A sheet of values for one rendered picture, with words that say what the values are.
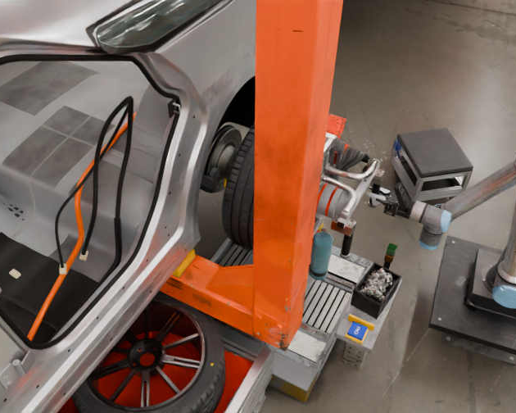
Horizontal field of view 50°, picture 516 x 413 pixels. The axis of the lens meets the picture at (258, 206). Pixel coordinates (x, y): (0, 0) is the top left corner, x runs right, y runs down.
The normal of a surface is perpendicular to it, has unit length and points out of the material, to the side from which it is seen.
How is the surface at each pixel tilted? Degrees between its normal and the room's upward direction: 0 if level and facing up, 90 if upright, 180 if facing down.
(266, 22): 90
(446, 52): 0
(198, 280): 0
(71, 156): 6
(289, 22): 90
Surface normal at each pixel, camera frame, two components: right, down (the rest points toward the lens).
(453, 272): 0.01, -0.69
